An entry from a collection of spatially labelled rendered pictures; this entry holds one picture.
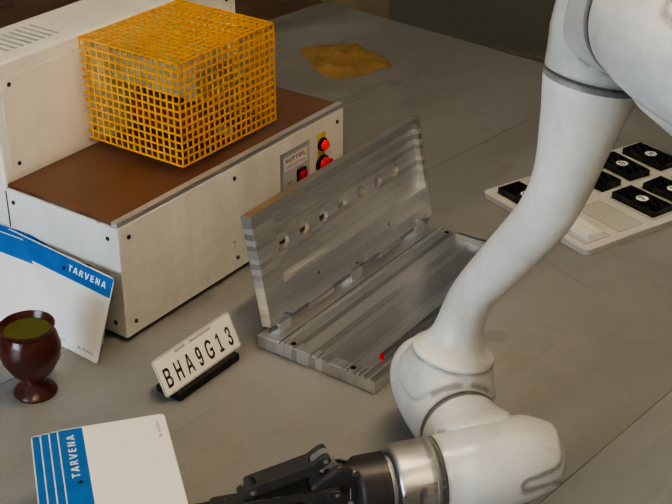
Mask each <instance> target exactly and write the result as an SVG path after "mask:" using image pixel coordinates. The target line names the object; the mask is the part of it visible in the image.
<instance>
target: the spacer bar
mask: <svg viewBox="0 0 672 504"><path fill-rule="evenodd" d="M570 230H571V231H572V232H574V233H575V234H577V235H578V236H580V237H581V238H583V239H585V240H586V241H588V242H589V241H592V240H595V239H599V238H602V235H603V231H601V230H600V229H598V228H597V227H595V226H593V225H592V224H590V223H589V222H587V221H586V220H584V219H582V218H581V217H578V218H577V220H576V221H575V223H574V224H573V226H572V227H571V228H570Z"/></svg>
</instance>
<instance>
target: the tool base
mask: <svg viewBox="0 0 672 504"><path fill-rule="evenodd" d="M428 221H429V218H428V217H427V218H424V219H423V220H419V219H416V220H415V224H416V226H415V227H413V228H412V229H410V230H409V231H408V232H406V233H405V234H403V235H402V236H401V237H400V238H401V244H399V245H398V246H396V247H395V248H394V249H392V250H391V251H389V252H388V253H387V254H385V255H384V256H383V257H381V258H377V257H379V253H377V254H375V255H374V256H372V257H371V258H370V259H368V260H367V261H365V262H360V263H359V264H356V263H354V264H352V265H351V268H352V271H351V272H350V273H348V274H347V275H346V276H344V277H343V278H341V279H340V280H339V281H337V282H336V283H334V284H333V288H334V291H333V292H332V293H331V294H330V295H328V296H327V297H325V298H324V299H323V300H321V301H320V302H318V303H317V304H316V305H314V306H313V307H311V308H310V309H307V307H309V304H308V303H306V304H305V305H303V306H302V307H301V308H299V309H298V310H296V311H295V312H294V313H291V312H290V313H288V314H284V313H283V314H281V315H280V316H278V319H279V323H278V324H277V325H275V326H274V327H272V328H267V329H266V330H264V331H263V332H261V333H260V334H258V347H261V348H263V349H266V350H268V351H271V352H273V353H275V354H278V355H280V356H283V357H285V358H288V359H290V360H293V361H295V362H297V363H300V364H302V365H305V366H307V367H310V368H312V369H315V370H317V371H319V372H322V373H324V374H327V375H329V376H332V377H334V378H337V379H339V380H342V381H344V382H346V383H349V384H351V385H354V386H356V387H359V388H361V389H364V390H366V391H368V392H371V393H373V394H375V393H376V392H378V391H379V390H380V389H381V388H382V387H383V386H385V385H386V384H387V383H388V382H389V381H390V367H391V363H392V359H393V357H394V354H395V352H394V353H393V354H392V355H391V356H389V357H388V358H387V359H386V360H385V361H383V360H381V359H380V354H381V353H382V352H383V351H384V350H386V349H387V348H388V347H389V346H391V345H392V344H393V343H394V342H395V341H397V340H398V339H399V338H400V337H402V336H403V335H404V334H405V333H407V332H408V331H409V330H410V329H411V328H413V327H414V326H415V325H416V324H418V323H419V322H420V321H421V320H422V319H424V318H425V317H426V316H427V315H429V314H430V313H431V312H432V311H434V310H435V309H436V308H437V307H438V306H440V305H441V304H442V303H443V302H444V299H445V297H446V295H447V293H448V291H449V290H450V288H451V286H452V284H453V283H454V281H455V280H456V278H457V277H458V276H459V274H460V273H461V272H462V270H463V269H464V268H465V267H466V265H467V264H468V263H469V262H470V261H471V259H472V258H473V257H474V256H475V255H476V253H477V252H478V251H479V250H480V249H481V248H482V247H479V246H476V245H473V244H470V243H467V242H463V241H460V240H457V239H455V233H452V232H449V233H444V231H446V230H443V229H442V227H439V226H436V227H434V226H430V225H427V224H425V223H426V222H428ZM292 342H296V345H291V343H292ZM351 366H356V369H351V368H350V367H351Z"/></svg>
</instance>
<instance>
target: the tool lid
mask: <svg viewBox="0 0 672 504"><path fill-rule="evenodd" d="M392 165H394V167H395V172H394V175H393V176H392V175H391V167H392ZM376 175H377V176H378V184H377V186H376V187H375V186H374V178H375V176H376ZM358 186H360V188H361V194H360V197H359V198H357V195H356V191H357V188H358ZM341 197H342V199H343V206H342V208H341V209H340V210H339V208H338V201H339V199H340V198H341ZM322 209H323V210H324V219H323V221H322V222H321V221H320V219H319V214H320V211H321V210H322ZM430 215H432V211H431V204H430V196H429V189H428V182H427V174H426V167H425V160H424V152H423V145H422V138H421V130H420V123H419V117H418V116H409V117H407V118H405V119H404V120H402V121H400V122H399V123H397V124H395V125H394V126H392V127H390V128H388V129H387V130H385V131H383V132H382V133H380V134H378V135H377V136H375V137H373V138H372V139H370V140H368V141H366V142H365V143H363V144H361V145H360V146H358V147H356V148H355V149H353V150H351V151H349V152H348V153H346V154H344V155H343V156H341V157H339V158H338V159H336V160H334V161H333V162H331V163H329V164H327V165H326V166H324V167H322V168H321V169H319V170H317V171H316V172H314V173H312V174H310V175H309V176H307V177H305V178H304V179H302V180H300V181H299V182H297V183H295V184H293V185H292V186H290V187H288V188H287V189H285V190H283V191H282V192H280V193H278V194H277V195H275V196H273V197H271V198H270V199H268V200H266V201H265V202H263V203H261V204H260V205H258V206H256V207H254V208H253V209H251V210H249V211H248V212H246V213H244V214H243V215H241V216H240V217H241V222H242V227H243V232H244V237H245V242H246V247H247V252H248V257H249V262H250V267H251V272H252V277H253V282H254V287H255V292H256V297H257V302H258V307H259V312H260V317H261V322H262V326H263V327H268V328H272V327H274V326H275V325H277V324H278V323H279V319H278V316H280V315H281V314H283V313H284V312H291V313H294V312H295V311H296V310H298V309H299V308H301V307H302V306H303V305H305V304H306V303H308V304H309V307H307V309H310V308H311V307H313V306H314V305H316V304H317V303H318V302H320V301H321V300H323V299H324V298H325V297H327V296H328V295H330V294H331V293H332V292H333V291H334V288H333V284H334V283H336V282H337V281H339V280H340V279H341V278H343V277H344V276H346V275H347V274H348V273H350V272H351V271H352V268H351V265H352V264H354V263H355V262H365V261H367V260H368V259H370V258H371V257H372V256H374V255H375V254H377V253H379V257H377V258H381V257H383V256H384V255H385V254H387V253H388V252H389V251H391V250H392V249H394V248H395V247H396V246H398V245H399V244H401V238H400V237H401V236H402V235H403V234H405V233H406V232H408V231H409V230H410V229H412V228H413V227H415V226H416V224H415V220H416V219H418V218H427V217H429V216H430ZM303 221H304V223H305V230H304V233H303V234H301V233H300V224H301V223H302V222H303ZM282 234H284V236H285V243H284V245H283V247H280V244H279V240H280V237H281V235H282Z"/></svg>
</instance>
